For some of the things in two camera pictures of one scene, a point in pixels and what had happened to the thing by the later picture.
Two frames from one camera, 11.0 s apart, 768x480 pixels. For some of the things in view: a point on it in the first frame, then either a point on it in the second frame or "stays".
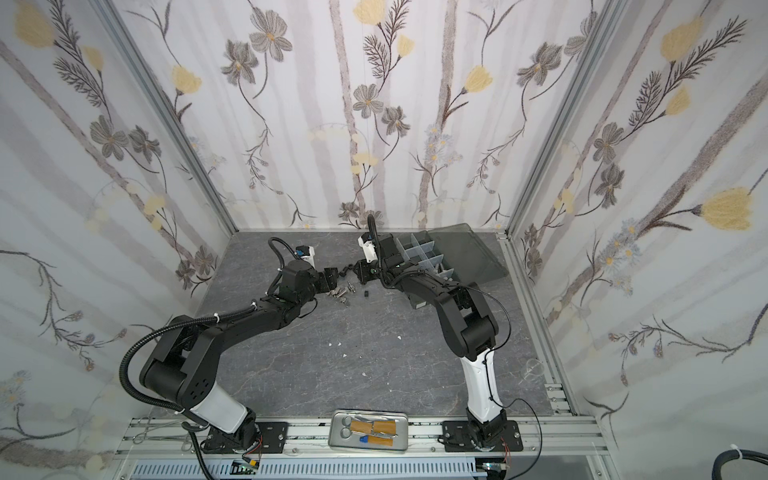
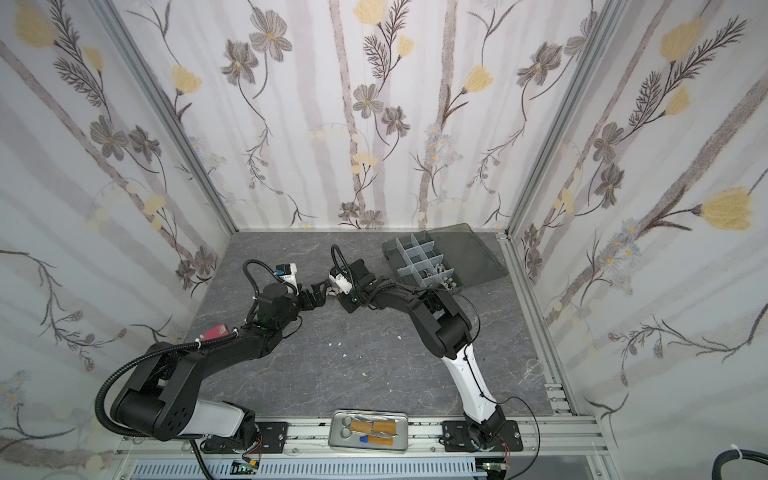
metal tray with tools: [368, 430] stays
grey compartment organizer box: [456, 251] stays
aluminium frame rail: [546, 438] stays
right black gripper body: [370, 269] → [347, 297]
